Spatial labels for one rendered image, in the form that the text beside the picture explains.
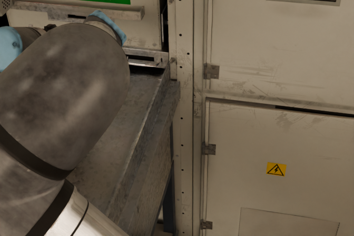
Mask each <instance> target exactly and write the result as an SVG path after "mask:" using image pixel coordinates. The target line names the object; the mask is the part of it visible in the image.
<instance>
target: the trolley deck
mask: <svg viewBox="0 0 354 236"><path fill-rule="evenodd" d="M157 81H158V80H154V79H149V78H140V77H131V76H130V86H129V90H128V93H127V96H126V99H125V101H124V103H123V105H122V107H121V108H120V110H119V112H118V114H117V115H116V117H115V118H114V120H113V121H112V123H111V125H110V126H109V127H108V128H107V130H106V131H105V132H104V134H103V135H102V136H101V138H100V139H99V140H98V142H97V143H96V144H95V146H94V147H93V148H92V149H91V150H90V151H89V153H88V154H87V155H86V156H85V157H84V159H83V160H82V161H81V162H80V163H79V164H78V165H77V166H76V168H75V169H74V170H73V171H72V172H71V173H70V174H69V175H68V176H67V177H66V179H67V180H68V181H70V182H71V183H72V184H73V185H74V186H75V187H76V189H77V191H78V193H79V194H80V195H82V196H83V197H84V198H86V199H87V200H88V201H89V202H90V203H91V204H93V205H94V206H95V207H96V208H97V209H98V210H100V211H101V212H102V213H104V211H105V208H106V206H107V203H108V201H109V199H110V196H111V194H112V191H113V189H114V186H115V184H116V182H117V179H118V177H119V174H120V171H121V169H122V167H123V164H124V162H125V159H126V157H127V154H128V152H129V150H130V147H131V145H132V142H133V140H134V137H135V135H136V132H137V130H138V128H139V125H140V123H141V120H142V117H143V115H144V113H145V110H146V108H147V105H148V103H149V101H150V98H151V96H152V93H153V91H154V88H155V86H156V83H157ZM179 99H180V81H179V82H172V81H171V83H170V86H169V89H168V91H167V94H166V96H165V99H164V102H163V104H162V107H161V110H160V112H159V116H158V118H157V121H156V123H155V126H154V129H153V131H152V134H151V137H150V140H149V142H148V145H147V147H146V150H145V153H144V155H143V158H142V161H141V164H140V167H139V169H138V172H137V174H136V177H135V180H134V182H133V185H132V188H131V190H130V194H129V196H128V199H127V201H126V204H125V207H124V209H123V212H122V215H121V217H120V220H119V223H118V225H117V226H118V227H120V228H121V229H122V230H123V231H124V232H125V233H127V234H128V235H129V236H134V232H135V229H136V226H137V224H138V221H139V218H140V215H141V212H142V209H143V206H144V203H145V200H146V197H147V194H148V191H149V188H150V185H151V182H152V179H153V176H154V173H155V170H156V167H157V164H158V161H159V158H160V155H161V152H162V149H163V146H164V144H165V140H166V137H167V135H168V132H169V129H170V126H171V123H172V120H173V117H174V114H175V110H176V107H177V105H178V102H179Z"/></svg>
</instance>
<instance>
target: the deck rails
mask: <svg viewBox="0 0 354 236"><path fill-rule="evenodd" d="M170 83H171V80H170V73H169V62H168V63H167V66H166V68H165V71H164V73H163V76H162V78H161V79H158V81H157V83H156V86H155V88H154V91H153V93H152V96H151V98H150V101H149V103H148V105H147V108H146V110H145V113H144V115H143V117H142V120H141V123H140V125H139V128H138V130H137V132H136V135H135V137H134V140H133V142H132V145H131V147H130V150H129V152H128V154H127V157H126V159H125V162H124V164H123V167H122V169H121V171H120V174H119V177H118V179H117V182H116V184H115V186H114V189H113V191H112V194H111V196H110V199H109V201H108V203H107V206H106V208H105V211H104V213H103V214H104V215H105V216H107V217H108V218H109V219H110V220H111V221H113V222H114V223H115V224H116V225H118V223H119V220H120V217H121V215H122V212H123V209H124V207H125V204H126V201H127V199H128V196H129V194H130V190H131V188H132V185H133V182H134V180H135V177H136V174H137V172H138V169H139V167H140V164H141V161H142V158H143V155H144V153H145V150H146V147H147V145H148V142H149V140H150V137H151V134H152V131H153V129H154V126H155V123H156V121H157V118H158V116H159V112H160V110H161V107H162V104H163V102H164V99H165V96H166V94H167V91H168V89H169V86H170Z"/></svg>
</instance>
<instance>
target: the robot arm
mask: <svg viewBox="0 0 354 236"><path fill-rule="evenodd" d="M126 39H127V37H126V35H125V34H124V32H123V31H122V30H121V29H120V28H119V27H118V26H117V25H116V24H115V23H114V22H113V21H112V20H111V19H110V18H109V17H107V16H106V15H105V14H104V13H103V12H101V11H100V10H95V11H94V12H93V13H92V14H90V15H89V16H88V17H87V19H86V20H85V21H84V22H83V23H69V24H64V25H60V26H56V24H48V25H47V26H45V27H44V29H43V28H39V27H33V25H32V24H29V25H28V27H10V26H3V27H0V72H1V74H0V236H129V235H128V234H127V233H125V232H124V231H123V230H122V229H121V228H120V227H118V226H117V225H116V224H115V223H114V222H113V221H111V220H110V219H109V218H108V217H107V216H105V215H104V214H103V213H102V212H101V211H100V210H98V209H97V208H96V207H95V206H94V205H93V204H91V203H90V202H89V201H88V200H87V199H86V198H84V197H83V196H82V195H80V194H79V193H78V191H77V189H76V187H75V186H74V185H73V184H72V183H71V182H70V181H68V180H67V179H66V177H67V176H68V175H69V174H70V173H71V172H72V171H73V170H74V169H75V168H76V166H77V165H78V164H79V163H80V162H81V161H82V160H83V159H84V157H85V156H86V155H87V154H88V153H89V151H90V150H91V149H92V148H93V147H94V146H95V144H96V143H97V142H98V140H99V139H100V138H101V136H102V135H103V134H104V132H105V131H106V130H107V128H108V127H109V126H110V125H111V123H112V121H113V120H114V118H115V117H116V115H117V114H118V112H119V110H120V108H121V107H122V105H123V103H124V101H125V99H126V96H127V93H128V90H129V86H130V69H129V63H128V60H127V57H126V55H125V53H124V51H123V49H122V46H123V44H124V42H125V41H126Z"/></svg>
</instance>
